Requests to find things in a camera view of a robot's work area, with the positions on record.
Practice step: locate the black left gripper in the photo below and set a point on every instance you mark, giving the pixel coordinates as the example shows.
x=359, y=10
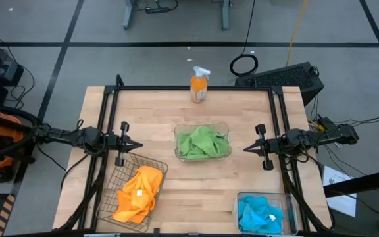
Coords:
x=117, y=144

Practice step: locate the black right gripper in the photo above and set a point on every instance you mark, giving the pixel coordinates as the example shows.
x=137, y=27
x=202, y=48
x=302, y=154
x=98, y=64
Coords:
x=271, y=146

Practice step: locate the green microfiber towel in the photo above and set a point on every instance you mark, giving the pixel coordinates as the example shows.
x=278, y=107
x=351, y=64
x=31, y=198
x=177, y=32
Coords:
x=202, y=143

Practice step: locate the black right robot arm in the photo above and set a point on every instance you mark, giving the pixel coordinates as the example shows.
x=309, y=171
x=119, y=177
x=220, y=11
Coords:
x=327, y=138

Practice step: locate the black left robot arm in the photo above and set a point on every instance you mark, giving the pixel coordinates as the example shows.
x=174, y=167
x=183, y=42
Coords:
x=61, y=135

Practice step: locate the clear rounded plastic bin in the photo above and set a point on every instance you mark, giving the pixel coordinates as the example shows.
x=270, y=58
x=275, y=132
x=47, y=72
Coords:
x=179, y=130

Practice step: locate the clear rectangular plastic bin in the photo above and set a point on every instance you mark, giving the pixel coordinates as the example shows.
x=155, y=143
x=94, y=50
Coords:
x=291, y=210

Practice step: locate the black power adapter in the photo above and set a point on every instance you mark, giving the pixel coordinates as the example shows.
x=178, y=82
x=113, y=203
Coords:
x=324, y=121

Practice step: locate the black computer tower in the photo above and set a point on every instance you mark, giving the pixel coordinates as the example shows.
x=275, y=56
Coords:
x=281, y=79

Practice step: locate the orange spray bottle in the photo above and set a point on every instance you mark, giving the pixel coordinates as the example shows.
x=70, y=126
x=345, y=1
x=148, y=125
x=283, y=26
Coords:
x=198, y=85

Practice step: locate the white paper sheet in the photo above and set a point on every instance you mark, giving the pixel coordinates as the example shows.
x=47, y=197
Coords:
x=341, y=200

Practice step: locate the black side table edge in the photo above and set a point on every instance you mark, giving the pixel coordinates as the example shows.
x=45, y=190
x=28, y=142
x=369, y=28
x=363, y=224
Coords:
x=367, y=184

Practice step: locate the orange and black vacuum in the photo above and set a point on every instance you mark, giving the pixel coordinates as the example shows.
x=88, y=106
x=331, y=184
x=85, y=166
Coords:
x=7, y=133

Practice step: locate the grey desk leg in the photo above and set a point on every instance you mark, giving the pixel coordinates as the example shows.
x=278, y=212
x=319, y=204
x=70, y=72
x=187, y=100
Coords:
x=128, y=16
x=225, y=16

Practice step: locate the black power strip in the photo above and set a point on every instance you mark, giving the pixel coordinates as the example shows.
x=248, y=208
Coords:
x=158, y=10

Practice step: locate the black aluminium table frame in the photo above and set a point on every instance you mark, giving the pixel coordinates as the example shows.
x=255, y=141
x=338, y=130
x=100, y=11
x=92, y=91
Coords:
x=143, y=88

